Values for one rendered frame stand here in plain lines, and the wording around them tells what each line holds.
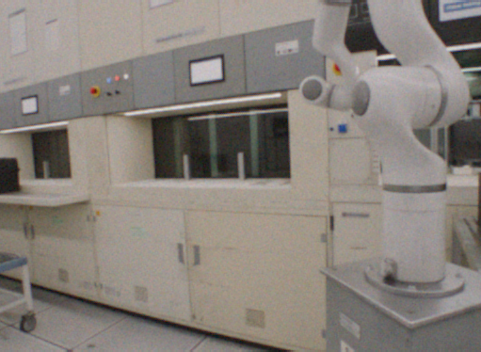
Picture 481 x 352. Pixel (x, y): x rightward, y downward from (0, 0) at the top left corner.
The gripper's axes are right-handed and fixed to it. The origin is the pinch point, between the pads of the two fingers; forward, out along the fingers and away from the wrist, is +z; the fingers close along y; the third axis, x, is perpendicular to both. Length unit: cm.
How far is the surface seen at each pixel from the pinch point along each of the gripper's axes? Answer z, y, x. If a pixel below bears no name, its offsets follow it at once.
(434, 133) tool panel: 97, 38, -12
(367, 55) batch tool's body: 13.0, 10.9, 18.3
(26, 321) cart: -27, -176, -112
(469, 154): 54, 51, -24
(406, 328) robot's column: -75, 26, -46
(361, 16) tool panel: 12.4, 9.5, 33.6
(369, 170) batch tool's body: 13.1, 10.2, -27.5
